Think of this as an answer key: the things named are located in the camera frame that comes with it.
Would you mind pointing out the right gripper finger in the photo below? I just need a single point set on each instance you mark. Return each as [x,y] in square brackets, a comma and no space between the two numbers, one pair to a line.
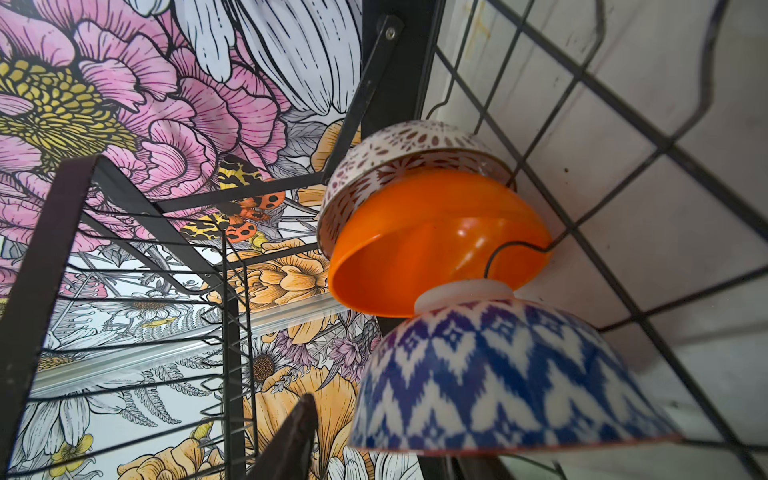
[289,455]

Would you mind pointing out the black wire dish rack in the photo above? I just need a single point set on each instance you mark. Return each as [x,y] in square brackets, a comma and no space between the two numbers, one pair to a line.
[164,301]

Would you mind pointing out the orange patterned ceramic bowl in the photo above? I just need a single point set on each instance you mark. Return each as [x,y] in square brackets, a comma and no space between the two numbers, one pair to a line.
[477,370]

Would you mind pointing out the orange plastic bowl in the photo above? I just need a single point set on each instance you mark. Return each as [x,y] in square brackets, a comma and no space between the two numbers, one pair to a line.
[429,229]

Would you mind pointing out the white perforated strainer bowl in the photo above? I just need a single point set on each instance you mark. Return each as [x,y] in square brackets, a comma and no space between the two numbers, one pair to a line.
[392,153]

